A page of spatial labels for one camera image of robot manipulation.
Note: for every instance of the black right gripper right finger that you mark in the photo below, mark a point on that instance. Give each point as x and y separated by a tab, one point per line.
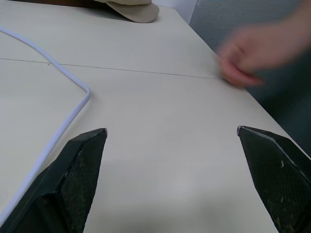
274	174

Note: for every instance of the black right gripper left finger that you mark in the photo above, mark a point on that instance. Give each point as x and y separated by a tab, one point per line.
65	184

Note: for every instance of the person's bare hand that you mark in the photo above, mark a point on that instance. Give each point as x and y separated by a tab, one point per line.
252	55

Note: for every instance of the beige cap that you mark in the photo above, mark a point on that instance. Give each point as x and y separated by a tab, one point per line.
136	9

